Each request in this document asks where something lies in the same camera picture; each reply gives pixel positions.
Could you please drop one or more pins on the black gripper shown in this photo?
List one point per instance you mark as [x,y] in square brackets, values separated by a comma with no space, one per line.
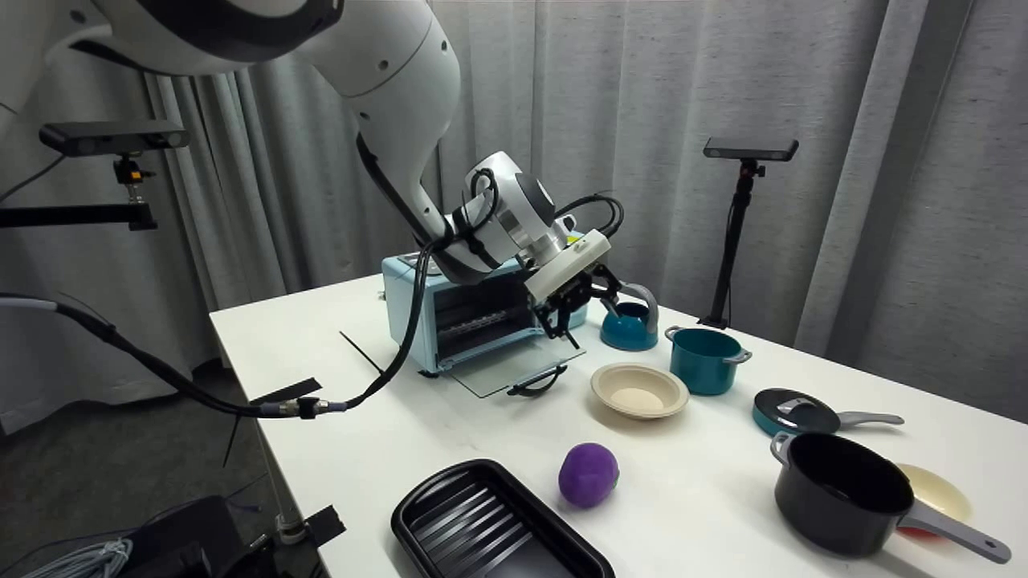
[574,292]

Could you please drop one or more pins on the light blue toaster oven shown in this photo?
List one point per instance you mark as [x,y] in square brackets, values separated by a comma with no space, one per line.
[406,308]

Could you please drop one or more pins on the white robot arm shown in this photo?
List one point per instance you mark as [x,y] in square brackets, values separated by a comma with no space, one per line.
[386,66]

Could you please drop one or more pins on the teal mug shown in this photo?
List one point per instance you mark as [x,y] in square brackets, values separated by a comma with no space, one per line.
[631,328]

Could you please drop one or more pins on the beige bowl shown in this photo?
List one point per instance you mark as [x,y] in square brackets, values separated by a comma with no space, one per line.
[639,391]

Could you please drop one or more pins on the teal toy pot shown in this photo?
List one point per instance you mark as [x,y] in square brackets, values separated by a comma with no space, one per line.
[701,365]

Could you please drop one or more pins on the purple ball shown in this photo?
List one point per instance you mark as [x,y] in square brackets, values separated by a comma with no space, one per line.
[590,473]

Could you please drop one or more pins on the black grill tray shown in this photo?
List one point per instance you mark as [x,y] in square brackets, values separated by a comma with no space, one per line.
[483,531]

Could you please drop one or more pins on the black tape strip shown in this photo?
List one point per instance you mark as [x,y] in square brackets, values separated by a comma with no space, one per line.
[279,394]
[325,525]

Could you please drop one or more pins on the teal frying pan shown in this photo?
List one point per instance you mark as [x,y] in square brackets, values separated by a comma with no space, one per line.
[870,418]

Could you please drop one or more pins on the grey curtain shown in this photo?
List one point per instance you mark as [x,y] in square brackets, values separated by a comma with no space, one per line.
[909,212]

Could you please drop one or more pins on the beige plate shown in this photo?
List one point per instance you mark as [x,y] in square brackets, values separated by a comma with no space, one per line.
[941,489]

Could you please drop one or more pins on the black bag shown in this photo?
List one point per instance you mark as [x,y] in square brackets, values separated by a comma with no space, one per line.
[193,540]

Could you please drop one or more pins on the crumpled clear plastic bag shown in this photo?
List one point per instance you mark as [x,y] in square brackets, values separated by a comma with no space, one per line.
[74,559]

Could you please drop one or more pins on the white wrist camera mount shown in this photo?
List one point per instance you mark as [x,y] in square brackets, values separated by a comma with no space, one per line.
[565,267]

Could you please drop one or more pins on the black camera tripod stand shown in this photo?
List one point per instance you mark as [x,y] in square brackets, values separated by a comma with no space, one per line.
[739,212]

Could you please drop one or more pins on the black stereo camera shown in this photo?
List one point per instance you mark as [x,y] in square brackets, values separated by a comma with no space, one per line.
[749,150]
[106,136]

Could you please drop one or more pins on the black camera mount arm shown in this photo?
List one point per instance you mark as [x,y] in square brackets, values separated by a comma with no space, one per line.
[74,216]

